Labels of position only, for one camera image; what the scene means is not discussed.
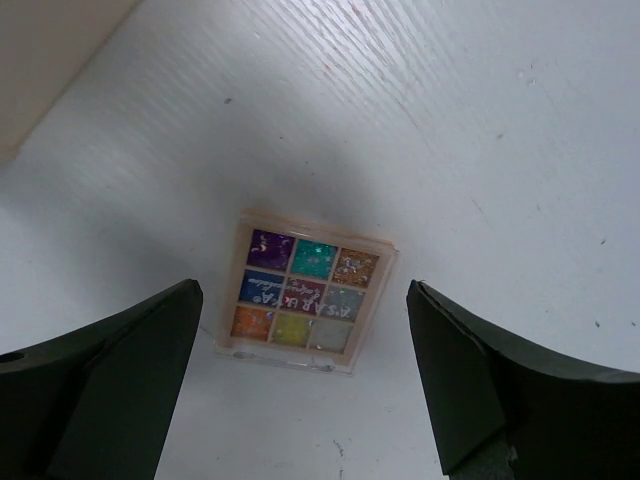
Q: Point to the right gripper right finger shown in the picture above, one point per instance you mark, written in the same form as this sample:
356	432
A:
503	407

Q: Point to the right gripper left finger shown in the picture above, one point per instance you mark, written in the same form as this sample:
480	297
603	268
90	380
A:
97	402

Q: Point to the colourful eyeshadow palette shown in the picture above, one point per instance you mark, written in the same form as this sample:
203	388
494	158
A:
301	295

